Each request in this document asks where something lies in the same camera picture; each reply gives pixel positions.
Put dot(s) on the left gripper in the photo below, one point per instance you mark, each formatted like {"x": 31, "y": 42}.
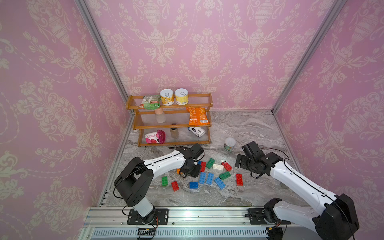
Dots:
{"x": 196, "y": 174}

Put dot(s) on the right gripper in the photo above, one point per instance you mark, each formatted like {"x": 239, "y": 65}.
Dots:
{"x": 242, "y": 164}

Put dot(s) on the light blue brick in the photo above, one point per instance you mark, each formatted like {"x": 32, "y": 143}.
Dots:
{"x": 210, "y": 178}
{"x": 220, "y": 183}
{"x": 202, "y": 178}

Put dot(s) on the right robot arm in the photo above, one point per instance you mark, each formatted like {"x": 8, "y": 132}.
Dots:
{"x": 331, "y": 216}

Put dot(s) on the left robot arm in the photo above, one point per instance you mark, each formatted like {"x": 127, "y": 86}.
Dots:
{"x": 135, "y": 179}

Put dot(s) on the red brick centre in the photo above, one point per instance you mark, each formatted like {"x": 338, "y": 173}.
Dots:
{"x": 203, "y": 166}

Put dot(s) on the red brick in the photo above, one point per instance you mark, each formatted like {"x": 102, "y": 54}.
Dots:
{"x": 203, "y": 166}
{"x": 226, "y": 166}
{"x": 175, "y": 186}
{"x": 239, "y": 180}

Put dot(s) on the green brick upper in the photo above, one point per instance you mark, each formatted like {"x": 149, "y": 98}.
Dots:
{"x": 210, "y": 163}

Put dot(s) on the white black lying can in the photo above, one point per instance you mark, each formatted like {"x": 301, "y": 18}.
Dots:
{"x": 198, "y": 131}

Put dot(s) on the white brick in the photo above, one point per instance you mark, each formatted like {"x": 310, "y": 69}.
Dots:
{"x": 218, "y": 167}

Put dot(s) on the red brick far right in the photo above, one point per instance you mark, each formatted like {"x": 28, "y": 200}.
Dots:
{"x": 239, "y": 180}

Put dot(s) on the red brick upper right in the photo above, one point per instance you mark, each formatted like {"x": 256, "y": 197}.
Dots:
{"x": 226, "y": 166}

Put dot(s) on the small brown jar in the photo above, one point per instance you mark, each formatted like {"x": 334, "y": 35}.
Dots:
{"x": 174, "y": 133}

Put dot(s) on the dark blue brick lower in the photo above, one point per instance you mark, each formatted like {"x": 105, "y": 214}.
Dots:
{"x": 193, "y": 185}

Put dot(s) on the white lid green can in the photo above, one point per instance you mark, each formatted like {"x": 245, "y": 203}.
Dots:
{"x": 229, "y": 144}

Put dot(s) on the green brick lower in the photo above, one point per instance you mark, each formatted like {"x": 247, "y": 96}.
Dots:
{"x": 225, "y": 176}

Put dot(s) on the red brick lower left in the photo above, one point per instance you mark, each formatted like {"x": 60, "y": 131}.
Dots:
{"x": 175, "y": 186}

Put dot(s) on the pink lying cup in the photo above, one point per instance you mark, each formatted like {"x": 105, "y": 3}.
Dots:
{"x": 157, "y": 137}

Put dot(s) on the wooden three-tier shelf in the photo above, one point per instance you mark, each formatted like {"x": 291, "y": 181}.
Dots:
{"x": 176, "y": 117}

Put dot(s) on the orange chip bag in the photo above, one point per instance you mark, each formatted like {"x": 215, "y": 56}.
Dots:
{"x": 198, "y": 117}

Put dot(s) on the small green brick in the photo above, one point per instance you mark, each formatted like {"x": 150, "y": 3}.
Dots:
{"x": 165, "y": 181}

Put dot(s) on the clear plastic bottle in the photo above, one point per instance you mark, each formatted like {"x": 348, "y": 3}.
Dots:
{"x": 160, "y": 115}

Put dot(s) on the right yellow noodle cup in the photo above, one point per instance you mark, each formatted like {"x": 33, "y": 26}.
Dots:
{"x": 182, "y": 97}

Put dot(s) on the yellow noodle cup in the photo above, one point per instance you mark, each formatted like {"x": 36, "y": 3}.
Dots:
{"x": 182, "y": 97}
{"x": 167, "y": 97}

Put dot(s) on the left yellow noodle cup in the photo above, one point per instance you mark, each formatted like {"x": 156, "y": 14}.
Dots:
{"x": 167, "y": 97}

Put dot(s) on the green white snack packet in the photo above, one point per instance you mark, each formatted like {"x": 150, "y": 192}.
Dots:
{"x": 151, "y": 102}

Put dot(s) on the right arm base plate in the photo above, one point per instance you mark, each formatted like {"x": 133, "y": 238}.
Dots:
{"x": 259, "y": 216}

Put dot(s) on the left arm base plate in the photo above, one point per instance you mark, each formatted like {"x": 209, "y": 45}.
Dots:
{"x": 156, "y": 217}

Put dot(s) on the aluminium front rail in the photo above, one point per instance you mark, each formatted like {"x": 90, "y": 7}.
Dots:
{"x": 187, "y": 223}

